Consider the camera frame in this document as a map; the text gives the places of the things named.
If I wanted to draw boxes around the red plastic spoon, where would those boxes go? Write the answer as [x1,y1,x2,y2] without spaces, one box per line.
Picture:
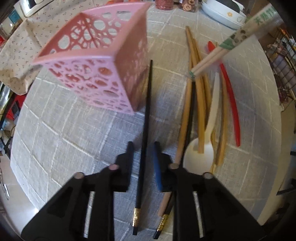
[207,41,241,147]

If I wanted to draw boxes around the black chopstick gold band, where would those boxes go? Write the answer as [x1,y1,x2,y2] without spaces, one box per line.
[132,60,153,236]
[153,82,196,240]

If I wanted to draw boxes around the dried fruit rings jar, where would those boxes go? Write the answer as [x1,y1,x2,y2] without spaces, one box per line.
[179,0,199,13]

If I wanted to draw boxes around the white stacked bowls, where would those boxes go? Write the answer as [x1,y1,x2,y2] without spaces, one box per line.
[201,1,247,30]

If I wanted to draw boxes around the paper-wrapped disposable chopsticks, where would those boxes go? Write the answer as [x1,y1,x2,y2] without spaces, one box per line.
[189,4,283,78]

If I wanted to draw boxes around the brown bamboo chopstick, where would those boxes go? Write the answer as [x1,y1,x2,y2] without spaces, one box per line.
[194,38,216,174]
[216,67,228,167]
[186,26,205,154]

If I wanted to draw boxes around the light wooden chopstick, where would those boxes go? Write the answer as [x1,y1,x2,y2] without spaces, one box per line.
[158,79,192,217]

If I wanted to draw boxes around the red-filled plastic jar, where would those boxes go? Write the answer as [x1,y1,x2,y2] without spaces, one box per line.
[155,0,174,11]

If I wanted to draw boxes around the white coffee machine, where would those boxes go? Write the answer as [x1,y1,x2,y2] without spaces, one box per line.
[20,0,53,18]

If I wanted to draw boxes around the floral cream cloth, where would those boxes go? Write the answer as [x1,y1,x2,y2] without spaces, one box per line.
[1,0,107,95]

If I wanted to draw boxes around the white plastic spoon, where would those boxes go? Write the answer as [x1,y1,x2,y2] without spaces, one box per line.
[183,72,221,175]

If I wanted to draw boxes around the grey checked tablecloth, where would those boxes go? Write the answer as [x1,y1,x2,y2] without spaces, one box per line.
[11,6,281,240]

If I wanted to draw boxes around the pink perforated utensil basket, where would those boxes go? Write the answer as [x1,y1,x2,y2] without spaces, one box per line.
[33,1,151,114]

